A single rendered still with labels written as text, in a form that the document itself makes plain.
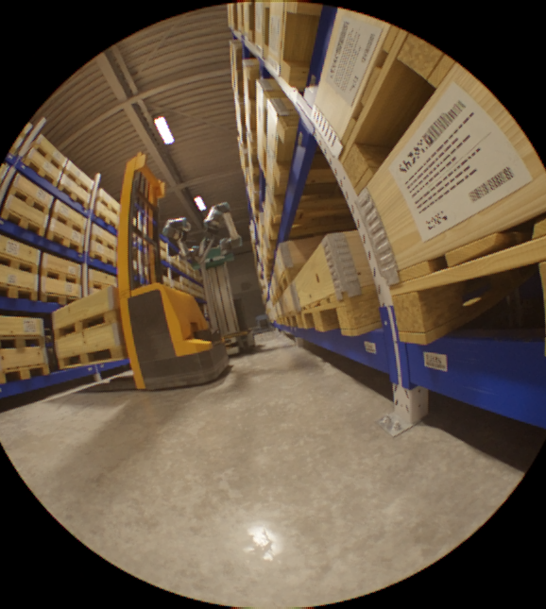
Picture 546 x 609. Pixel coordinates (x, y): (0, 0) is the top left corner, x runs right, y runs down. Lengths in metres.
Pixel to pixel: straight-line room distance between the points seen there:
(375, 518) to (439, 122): 0.61
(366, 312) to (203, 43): 7.56
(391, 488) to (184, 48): 7.95
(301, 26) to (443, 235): 0.84
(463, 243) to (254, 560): 0.57
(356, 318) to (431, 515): 0.57
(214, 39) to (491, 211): 7.57
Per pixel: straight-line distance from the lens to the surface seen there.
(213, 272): 3.27
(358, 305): 0.66
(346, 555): 0.42
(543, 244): 0.27
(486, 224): 0.29
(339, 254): 0.66
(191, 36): 7.60
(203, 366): 1.61
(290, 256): 1.58
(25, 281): 3.11
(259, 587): 0.42
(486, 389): 0.42
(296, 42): 0.95
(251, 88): 1.98
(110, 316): 2.04
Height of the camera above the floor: 0.39
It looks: 4 degrees up
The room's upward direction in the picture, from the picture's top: 13 degrees counter-clockwise
